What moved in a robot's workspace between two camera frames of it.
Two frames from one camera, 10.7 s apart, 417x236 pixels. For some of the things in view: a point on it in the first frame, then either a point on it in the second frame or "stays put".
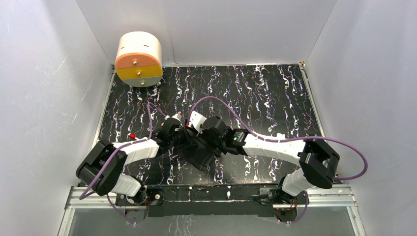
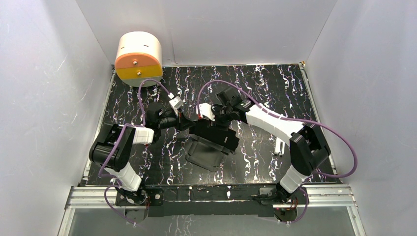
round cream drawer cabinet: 138,61 stays put
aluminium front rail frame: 338,197 stays put
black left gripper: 184,141 -> 182,120
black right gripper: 203,135 -> 220,126
